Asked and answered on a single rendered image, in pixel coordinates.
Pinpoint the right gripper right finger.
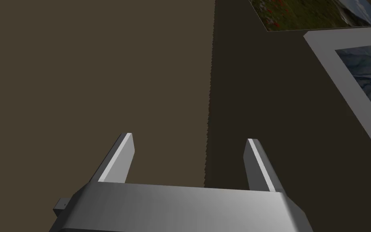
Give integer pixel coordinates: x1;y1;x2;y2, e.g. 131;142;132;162
243;138;286;194

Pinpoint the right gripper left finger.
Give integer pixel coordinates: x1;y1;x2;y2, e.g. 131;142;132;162
90;132;135;184

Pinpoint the grey framed blue wall picture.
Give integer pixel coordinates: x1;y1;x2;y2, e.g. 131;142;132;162
303;26;371;170

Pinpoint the flower meadow wall picture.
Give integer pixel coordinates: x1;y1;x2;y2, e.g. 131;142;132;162
248;0;371;33

